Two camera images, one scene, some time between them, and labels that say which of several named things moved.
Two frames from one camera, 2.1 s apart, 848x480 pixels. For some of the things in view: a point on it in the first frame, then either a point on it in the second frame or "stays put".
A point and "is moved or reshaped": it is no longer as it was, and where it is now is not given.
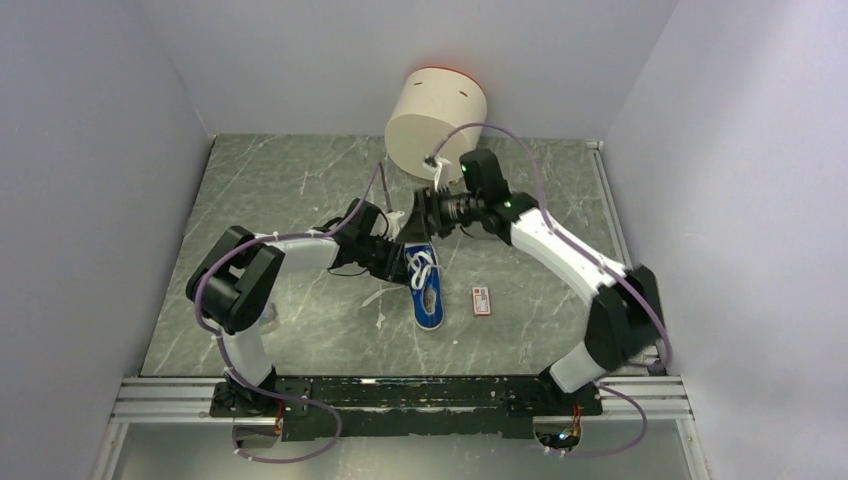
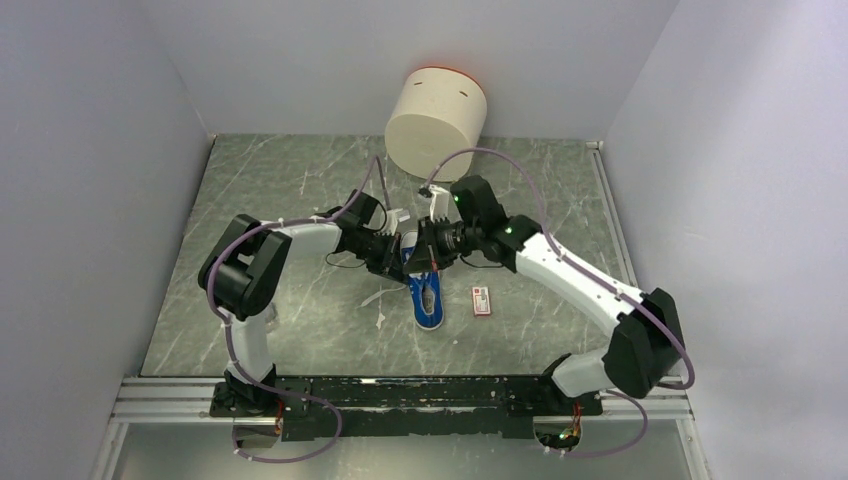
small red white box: [481, 301] stays put
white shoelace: [421, 263] is moved or reshaped
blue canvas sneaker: [425, 281] stays put
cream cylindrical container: [438, 112] stays put
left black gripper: [393, 268] stays put
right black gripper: [432, 206] -> [428, 238]
